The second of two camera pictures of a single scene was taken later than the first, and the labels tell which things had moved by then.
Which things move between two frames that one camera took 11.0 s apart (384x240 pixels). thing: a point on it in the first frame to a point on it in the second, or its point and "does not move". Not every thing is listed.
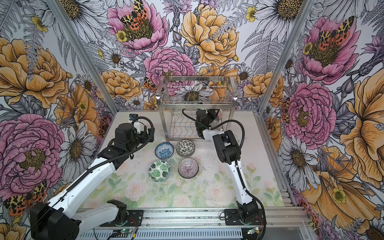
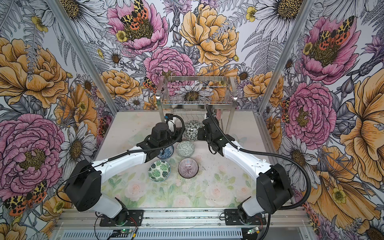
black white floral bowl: (185, 148) to (191, 128)
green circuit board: (126, 230) does not move
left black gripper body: (143, 137) to (175, 136)
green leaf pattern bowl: (159, 171) does not move
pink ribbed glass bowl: (188, 168) does not move
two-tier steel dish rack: (178, 98) does not move
